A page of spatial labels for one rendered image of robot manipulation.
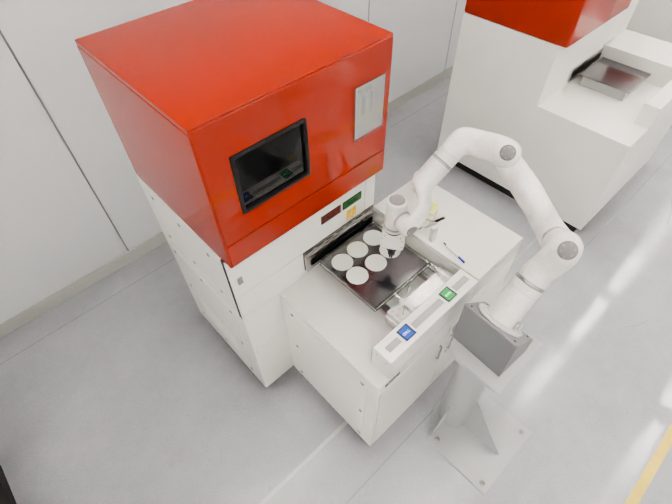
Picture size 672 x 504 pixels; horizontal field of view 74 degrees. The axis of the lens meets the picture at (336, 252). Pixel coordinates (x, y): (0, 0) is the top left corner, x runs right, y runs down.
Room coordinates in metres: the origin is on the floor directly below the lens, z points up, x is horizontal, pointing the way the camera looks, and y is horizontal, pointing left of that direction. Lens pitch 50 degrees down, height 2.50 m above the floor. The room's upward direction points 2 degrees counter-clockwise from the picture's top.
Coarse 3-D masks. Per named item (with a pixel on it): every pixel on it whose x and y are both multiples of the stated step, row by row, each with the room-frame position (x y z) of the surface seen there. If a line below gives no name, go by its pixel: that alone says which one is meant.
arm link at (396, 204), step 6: (390, 198) 1.25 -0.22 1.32; (396, 198) 1.25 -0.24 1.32; (402, 198) 1.25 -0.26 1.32; (390, 204) 1.22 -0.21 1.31; (396, 204) 1.22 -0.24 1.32; (402, 204) 1.22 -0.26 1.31; (390, 210) 1.21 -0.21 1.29; (396, 210) 1.20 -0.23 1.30; (402, 210) 1.20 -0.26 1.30; (390, 216) 1.21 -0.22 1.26; (396, 216) 1.20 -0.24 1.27; (384, 222) 1.24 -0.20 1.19; (390, 222) 1.21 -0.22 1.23; (390, 228) 1.21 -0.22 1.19; (396, 228) 1.20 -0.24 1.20
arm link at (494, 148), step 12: (456, 132) 1.36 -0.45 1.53; (468, 132) 1.35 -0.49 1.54; (480, 132) 1.34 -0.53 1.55; (444, 144) 1.35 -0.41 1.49; (456, 144) 1.32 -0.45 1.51; (468, 144) 1.31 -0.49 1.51; (480, 144) 1.29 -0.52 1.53; (492, 144) 1.26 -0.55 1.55; (504, 144) 1.23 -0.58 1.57; (516, 144) 1.23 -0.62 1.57; (444, 156) 1.31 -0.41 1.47; (456, 156) 1.30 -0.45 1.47; (480, 156) 1.26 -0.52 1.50; (492, 156) 1.23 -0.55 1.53; (504, 156) 1.20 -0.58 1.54; (516, 156) 1.20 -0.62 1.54
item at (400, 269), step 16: (352, 240) 1.41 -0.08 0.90; (400, 256) 1.30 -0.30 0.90; (416, 256) 1.30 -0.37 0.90; (336, 272) 1.22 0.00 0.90; (368, 272) 1.21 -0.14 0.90; (384, 272) 1.21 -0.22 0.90; (400, 272) 1.21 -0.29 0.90; (416, 272) 1.21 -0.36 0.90; (352, 288) 1.13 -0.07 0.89; (368, 288) 1.12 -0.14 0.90; (384, 288) 1.12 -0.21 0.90
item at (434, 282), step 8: (432, 280) 1.17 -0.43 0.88; (440, 280) 1.17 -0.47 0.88; (424, 288) 1.13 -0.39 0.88; (432, 288) 1.13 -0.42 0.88; (408, 296) 1.09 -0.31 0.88; (416, 296) 1.09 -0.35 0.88; (424, 296) 1.09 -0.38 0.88; (416, 304) 1.05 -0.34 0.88; (400, 312) 1.01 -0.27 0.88; (408, 312) 1.01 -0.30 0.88; (392, 320) 0.97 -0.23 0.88
